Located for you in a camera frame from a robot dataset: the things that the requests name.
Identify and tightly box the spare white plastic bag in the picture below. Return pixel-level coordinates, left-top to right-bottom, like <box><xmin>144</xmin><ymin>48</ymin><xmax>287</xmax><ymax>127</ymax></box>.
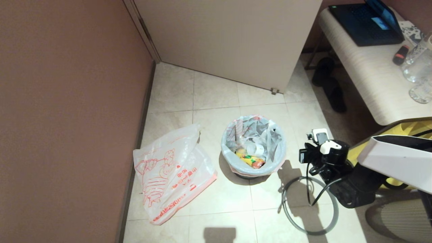
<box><xmin>221</xmin><ymin>115</ymin><xmax>287</xmax><ymax>178</ymax></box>

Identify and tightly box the white black patterned card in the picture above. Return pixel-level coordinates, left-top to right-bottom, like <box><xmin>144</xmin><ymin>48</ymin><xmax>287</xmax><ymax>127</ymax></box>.
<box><xmin>398</xmin><ymin>22</ymin><xmax>424</xmax><ymax>46</ymax></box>

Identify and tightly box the dark blue laptop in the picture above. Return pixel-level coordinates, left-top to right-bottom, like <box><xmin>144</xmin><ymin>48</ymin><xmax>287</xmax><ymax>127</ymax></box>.
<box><xmin>328</xmin><ymin>0</ymin><xmax>405</xmax><ymax>48</ymax></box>

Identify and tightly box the yellow bag with black handle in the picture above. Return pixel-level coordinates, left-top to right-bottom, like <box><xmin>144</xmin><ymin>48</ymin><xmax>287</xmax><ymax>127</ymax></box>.
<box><xmin>346</xmin><ymin>120</ymin><xmax>432</xmax><ymax>190</ymax></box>

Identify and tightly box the black orange handheld device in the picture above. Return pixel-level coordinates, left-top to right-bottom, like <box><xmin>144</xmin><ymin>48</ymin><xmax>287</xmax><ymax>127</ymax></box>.
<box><xmin>392</xmin><ymin>46</ymin><xmax>410</xmax><ymax>66</ymax></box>

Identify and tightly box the orange yellow snack wrapper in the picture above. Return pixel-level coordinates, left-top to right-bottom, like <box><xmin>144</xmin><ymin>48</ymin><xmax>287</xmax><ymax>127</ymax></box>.
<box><xmin>236</xmin><ymin>148</ymin><xmax>266</xmax><ymax>169</ymax></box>

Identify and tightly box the beige door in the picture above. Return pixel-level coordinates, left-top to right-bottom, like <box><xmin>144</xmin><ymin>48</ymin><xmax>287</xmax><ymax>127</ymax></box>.
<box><xmin>134</xmin><ymin>0</ymin><xmax>324</xmax><ymax>95</ymax></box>

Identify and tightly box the white red-printed plastic bag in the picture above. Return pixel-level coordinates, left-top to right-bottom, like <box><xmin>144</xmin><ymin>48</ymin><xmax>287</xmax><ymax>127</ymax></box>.
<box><xmin>133</xmin><ymin>123</ymin><xmax>218</xmax><ymax>226</ymax></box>

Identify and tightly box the clear ribbed glass bottle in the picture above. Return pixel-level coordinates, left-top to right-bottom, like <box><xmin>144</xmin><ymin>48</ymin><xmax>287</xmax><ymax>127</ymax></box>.
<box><xmin>404</xmin><ymin>34</ymin><xmax>432</xmax><ymax>66</ymax></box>

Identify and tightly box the beige striped stool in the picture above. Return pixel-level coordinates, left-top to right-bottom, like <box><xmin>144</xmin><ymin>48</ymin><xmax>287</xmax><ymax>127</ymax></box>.
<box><xmin>365</xmin><ymin>198</ymin><xmax>432</xmax><ymax>243</ymax></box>

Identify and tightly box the clear glass cup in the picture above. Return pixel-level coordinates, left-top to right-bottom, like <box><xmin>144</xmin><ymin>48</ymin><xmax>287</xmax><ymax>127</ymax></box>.
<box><xmin>401</xmin><ymin>54</ymin><xmax>432</xmax><ymax>84</ymax></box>
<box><xmin>408</xmin><ymin>78</ymin><xmax>432</xmax><ymax>105</ymax></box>

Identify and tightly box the black round trash bin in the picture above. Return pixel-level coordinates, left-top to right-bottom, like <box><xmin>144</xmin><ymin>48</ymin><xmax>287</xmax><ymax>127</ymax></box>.
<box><xmin>231</xmin><ymin>167</ymin><xmax>275</xmax><ymax>180</ymax></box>

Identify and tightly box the cream striped bench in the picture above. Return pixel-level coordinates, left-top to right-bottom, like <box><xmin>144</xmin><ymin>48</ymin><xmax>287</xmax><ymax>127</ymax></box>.
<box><xmin>305</xmin><ymin>7</ymin><xmax>432</xmax><ymax>126</ymax></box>

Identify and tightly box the clear plastic water bottle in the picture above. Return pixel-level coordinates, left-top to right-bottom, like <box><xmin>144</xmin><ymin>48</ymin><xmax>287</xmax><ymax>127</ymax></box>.
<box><xmin>233</xmin><ymin>137</ymin><xmax>267</xmax><ymax>158</ymax></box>

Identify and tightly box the grey plastic bin ring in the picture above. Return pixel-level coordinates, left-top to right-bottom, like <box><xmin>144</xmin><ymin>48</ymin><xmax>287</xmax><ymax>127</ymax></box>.
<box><xmin>281</xmin><ymin>175</ymin><xmax>339</xmax><ymax>236</ymax></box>

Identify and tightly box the beige door frame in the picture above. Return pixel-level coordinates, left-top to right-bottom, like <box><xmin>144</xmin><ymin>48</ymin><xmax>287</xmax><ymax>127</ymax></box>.
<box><xmin>123</xmin><ymin>0</ymin><xmax>162</xmax><ymax>64</ymax></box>

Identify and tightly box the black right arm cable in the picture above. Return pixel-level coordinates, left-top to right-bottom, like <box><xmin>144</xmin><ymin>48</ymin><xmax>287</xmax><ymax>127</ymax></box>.
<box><xmin>305</xmin><ymin>162</ymin><xmax>341</xmax><ymax>207</ymax></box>

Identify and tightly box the black slipper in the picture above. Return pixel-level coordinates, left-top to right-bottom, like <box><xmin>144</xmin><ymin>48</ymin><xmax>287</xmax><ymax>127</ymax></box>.
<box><xmin>322</xmin><ymin>78</ymin><xmax>347</xmax><ymax>114</ymax></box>
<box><xmin>311</xmin><ymin>57</ymin><xmax>336</xmax><ymax>87</ymax></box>

